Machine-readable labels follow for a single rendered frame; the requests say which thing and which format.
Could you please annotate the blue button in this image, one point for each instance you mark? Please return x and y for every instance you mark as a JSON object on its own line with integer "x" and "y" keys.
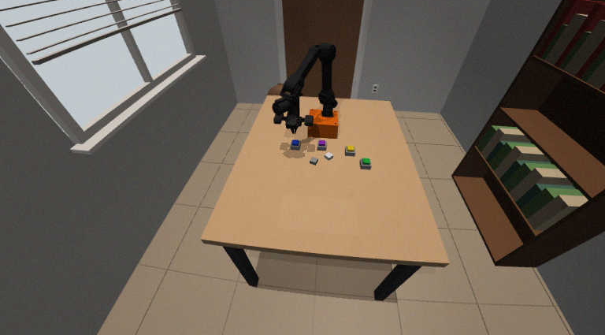
{"x": 295, "y": 145}

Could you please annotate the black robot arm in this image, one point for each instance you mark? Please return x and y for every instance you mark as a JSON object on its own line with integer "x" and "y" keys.
{"x": 295, "y": 83}

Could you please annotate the yellow button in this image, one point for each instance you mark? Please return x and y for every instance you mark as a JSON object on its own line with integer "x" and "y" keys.
{"x": 349, "y": 151}

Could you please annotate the green button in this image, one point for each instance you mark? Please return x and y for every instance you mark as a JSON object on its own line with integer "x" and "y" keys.
{"x": 365, "y": 163}

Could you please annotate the purple button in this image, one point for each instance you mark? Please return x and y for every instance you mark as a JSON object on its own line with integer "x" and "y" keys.
{"x": 321, "y": 145}

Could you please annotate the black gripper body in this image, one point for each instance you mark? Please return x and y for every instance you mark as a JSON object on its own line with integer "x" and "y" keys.
{"x": 308, "y": 119}

